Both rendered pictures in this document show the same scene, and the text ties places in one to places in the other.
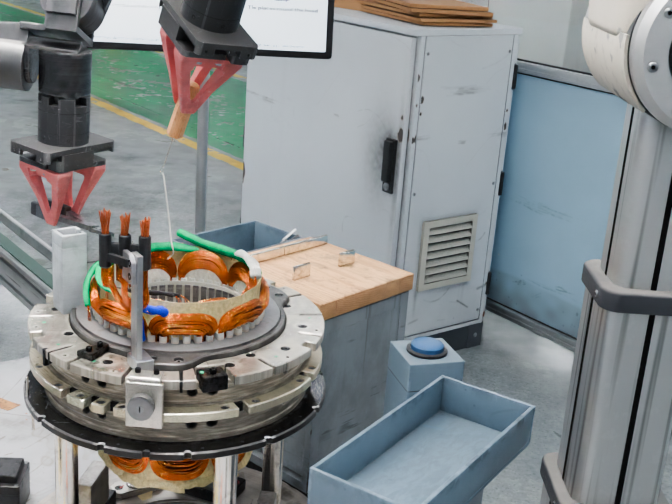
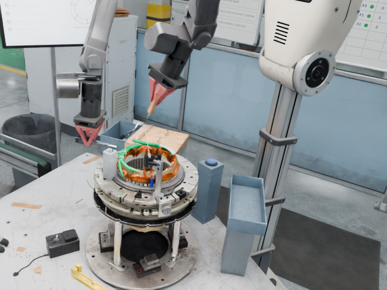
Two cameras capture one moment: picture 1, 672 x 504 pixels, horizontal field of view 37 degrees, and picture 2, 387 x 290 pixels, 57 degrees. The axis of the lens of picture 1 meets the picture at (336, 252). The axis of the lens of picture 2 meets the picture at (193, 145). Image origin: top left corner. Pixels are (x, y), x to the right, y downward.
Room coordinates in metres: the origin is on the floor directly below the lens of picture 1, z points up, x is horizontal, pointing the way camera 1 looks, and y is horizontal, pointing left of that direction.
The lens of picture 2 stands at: (0.10, 0.51, 1.69)
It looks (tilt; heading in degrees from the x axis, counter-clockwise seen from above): 26 degrees down; 332
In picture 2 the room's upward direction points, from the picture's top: 7 degrees clockwise
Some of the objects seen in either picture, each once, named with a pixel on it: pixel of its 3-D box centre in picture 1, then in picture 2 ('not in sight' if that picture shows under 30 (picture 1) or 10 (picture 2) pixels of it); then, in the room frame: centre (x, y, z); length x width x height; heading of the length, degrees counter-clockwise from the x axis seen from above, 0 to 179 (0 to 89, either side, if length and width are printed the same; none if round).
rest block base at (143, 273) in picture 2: not in sight; (146, 267); (0.90, 0.19, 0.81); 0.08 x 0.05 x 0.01; 94
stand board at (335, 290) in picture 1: (314, 275); (158, 140); (1.29, 0.03, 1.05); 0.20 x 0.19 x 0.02; 49
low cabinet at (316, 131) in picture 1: (365, 169); (81, 72); (3.75, -0.09, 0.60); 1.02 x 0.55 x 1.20; 38
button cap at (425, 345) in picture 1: (427, 345); (211, 161); (1.11, -0.12, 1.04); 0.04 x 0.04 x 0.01
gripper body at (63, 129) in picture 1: (63, 124); (90, 108); (1.11, 0.32, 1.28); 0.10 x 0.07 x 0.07; 147
